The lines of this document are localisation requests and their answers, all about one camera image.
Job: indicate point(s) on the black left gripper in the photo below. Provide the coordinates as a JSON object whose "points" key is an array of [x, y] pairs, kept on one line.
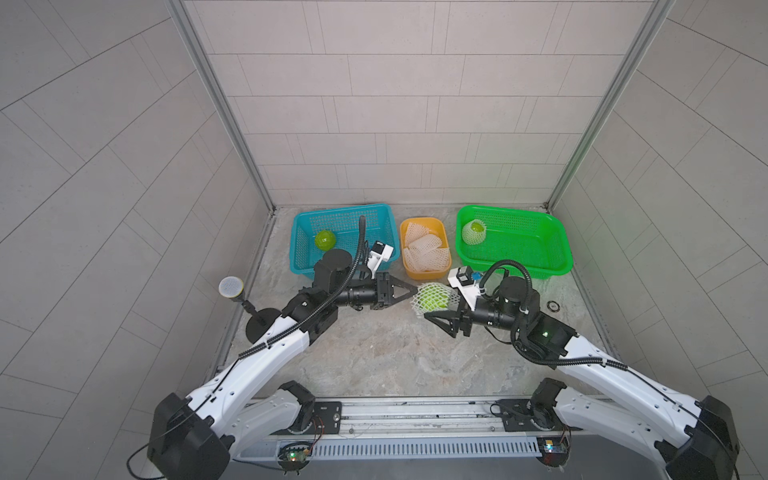
{"points": [[378, 292]]}

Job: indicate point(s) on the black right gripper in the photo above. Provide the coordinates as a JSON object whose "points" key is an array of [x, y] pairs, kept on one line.
{"points": [[452, 316]]}

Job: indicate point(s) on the white foam net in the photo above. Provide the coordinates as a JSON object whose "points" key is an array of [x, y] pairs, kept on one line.
{"points": [[453, 305], [469, 238]]}

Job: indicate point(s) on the dark green netted custard apple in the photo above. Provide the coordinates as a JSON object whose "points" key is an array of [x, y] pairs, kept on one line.
{"points": [[434, 297]]}

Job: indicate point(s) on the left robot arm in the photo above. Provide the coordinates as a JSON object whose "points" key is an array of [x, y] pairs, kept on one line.
{"points": [[197, 436]]}

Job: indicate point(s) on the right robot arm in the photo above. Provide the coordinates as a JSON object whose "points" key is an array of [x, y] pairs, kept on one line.
{"points": [[688, 438]]}

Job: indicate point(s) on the pile of foam nets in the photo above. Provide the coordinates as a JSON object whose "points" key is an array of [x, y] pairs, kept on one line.
{"points": [[423, 251]]}

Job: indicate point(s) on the yellow plastic tub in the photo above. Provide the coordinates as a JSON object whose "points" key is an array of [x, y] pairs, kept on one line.
{"points": [[437, 227]]}

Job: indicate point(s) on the green plastic basket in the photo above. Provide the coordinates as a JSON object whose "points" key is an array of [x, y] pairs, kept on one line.
{"points": [[535, 239]]}

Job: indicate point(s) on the teal plastic basket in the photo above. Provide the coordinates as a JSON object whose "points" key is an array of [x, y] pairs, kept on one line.
{"points": [[344, 224]]}

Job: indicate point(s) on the right circuit board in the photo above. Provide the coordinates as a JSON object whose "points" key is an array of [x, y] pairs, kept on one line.
{"points": [[554, 452]]}

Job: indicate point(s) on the circuit board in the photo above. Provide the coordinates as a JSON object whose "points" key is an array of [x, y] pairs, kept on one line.
{"points": [[554, 452], [295, 456]]}

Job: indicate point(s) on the left circuit board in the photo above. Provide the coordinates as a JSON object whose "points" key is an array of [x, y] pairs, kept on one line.
{"points": [[295, 456]]}

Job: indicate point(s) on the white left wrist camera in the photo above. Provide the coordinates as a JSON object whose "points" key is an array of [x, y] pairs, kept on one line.
{"points": [[378, 254]]}

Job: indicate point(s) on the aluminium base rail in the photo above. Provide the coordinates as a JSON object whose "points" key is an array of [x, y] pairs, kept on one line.
{"points": [[408, 428]]}

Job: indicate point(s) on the aluminium corner post left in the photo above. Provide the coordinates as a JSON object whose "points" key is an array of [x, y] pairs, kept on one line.
{"points": [[192, 41]]}

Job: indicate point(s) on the aluminium corner post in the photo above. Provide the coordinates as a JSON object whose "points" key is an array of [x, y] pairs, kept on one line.
{"points": [[192, 41], [640, 44]]}

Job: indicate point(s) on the aluminium corner post right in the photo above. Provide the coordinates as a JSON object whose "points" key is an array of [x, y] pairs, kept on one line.
{"points": [[640, 44]]}

